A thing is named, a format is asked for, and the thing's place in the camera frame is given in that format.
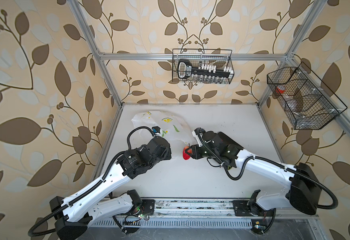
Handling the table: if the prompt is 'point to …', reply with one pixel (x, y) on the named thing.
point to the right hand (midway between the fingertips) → (188, 151)
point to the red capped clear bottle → (280, 89)
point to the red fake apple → (186, 156)
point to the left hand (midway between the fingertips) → (171, 147)
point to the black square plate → (231, 149)
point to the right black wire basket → (309, 104)
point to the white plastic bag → (170, 125)
